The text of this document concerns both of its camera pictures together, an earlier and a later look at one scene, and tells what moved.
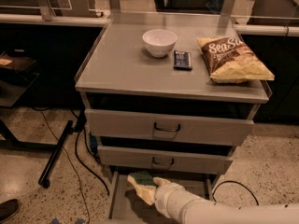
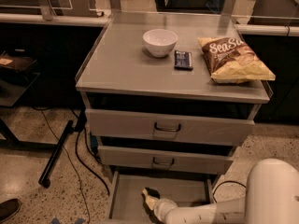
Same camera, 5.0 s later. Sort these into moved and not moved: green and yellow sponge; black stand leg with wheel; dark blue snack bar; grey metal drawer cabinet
Moved: green and yellow sponge
Not moved: grey metal drawer cabinet; black stand leg with wheel; dark blue snack bar
